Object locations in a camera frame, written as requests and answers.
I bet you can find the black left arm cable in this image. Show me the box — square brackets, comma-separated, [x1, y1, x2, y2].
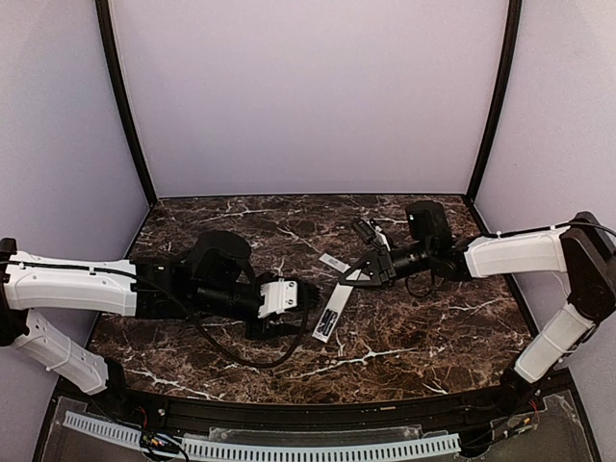
[134, 273, 312, 370]

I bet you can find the black front rail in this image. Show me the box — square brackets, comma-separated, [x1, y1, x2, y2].
[127, 387, 501, 433]

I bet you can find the white battery cover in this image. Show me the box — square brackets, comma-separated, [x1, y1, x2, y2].
[319, 253, 349, 273]

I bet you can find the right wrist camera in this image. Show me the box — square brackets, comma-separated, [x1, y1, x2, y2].
[351, 218, 391, 250]

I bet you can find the white cable duct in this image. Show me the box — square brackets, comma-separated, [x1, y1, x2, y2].
[182, 434, 461, 462]
[63, 411, 141, 450]

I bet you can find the left black frame post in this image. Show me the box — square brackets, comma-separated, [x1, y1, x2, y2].
[94, 0, 158, 208]

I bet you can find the right white cable duct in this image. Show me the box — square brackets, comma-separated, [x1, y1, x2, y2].
[182, 434, 461, 462]

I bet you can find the white remote control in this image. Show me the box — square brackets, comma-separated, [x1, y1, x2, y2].
[312, 284, 352, 343]

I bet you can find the black frame post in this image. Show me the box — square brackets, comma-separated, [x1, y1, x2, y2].
[466, 0, 523, 203]
[94, 0, 158, 208]

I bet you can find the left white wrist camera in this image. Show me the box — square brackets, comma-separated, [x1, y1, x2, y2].
[258, 279, 298, 319]

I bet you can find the left white cable duct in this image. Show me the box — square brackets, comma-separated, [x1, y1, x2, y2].
[63, 411, 141, 450]

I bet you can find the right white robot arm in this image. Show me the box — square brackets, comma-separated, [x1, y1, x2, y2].
[339, 200, 615, 410]

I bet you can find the right black frame post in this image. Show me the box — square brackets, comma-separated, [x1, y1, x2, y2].
[466, 0, 523, 203]

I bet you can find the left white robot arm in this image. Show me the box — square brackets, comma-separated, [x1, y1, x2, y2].
[1, 231, 320, 396]

